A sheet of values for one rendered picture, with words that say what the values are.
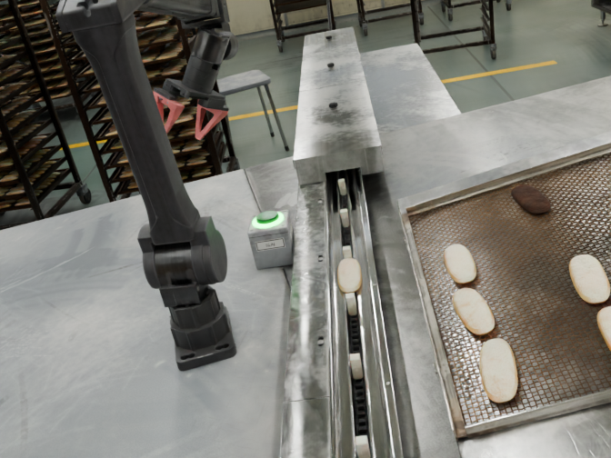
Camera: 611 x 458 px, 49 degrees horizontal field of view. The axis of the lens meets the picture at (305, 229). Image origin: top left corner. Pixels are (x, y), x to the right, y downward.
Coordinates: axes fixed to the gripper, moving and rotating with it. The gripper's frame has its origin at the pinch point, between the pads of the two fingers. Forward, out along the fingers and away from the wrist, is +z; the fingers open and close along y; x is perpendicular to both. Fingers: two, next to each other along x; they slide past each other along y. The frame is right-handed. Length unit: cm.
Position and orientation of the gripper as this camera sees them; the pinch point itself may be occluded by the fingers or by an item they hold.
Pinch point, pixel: (181, 134)
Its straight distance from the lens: 129.3
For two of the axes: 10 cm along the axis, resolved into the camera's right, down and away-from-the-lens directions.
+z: -3.6, 8.8, 3.1
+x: -7.5, -4.7, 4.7
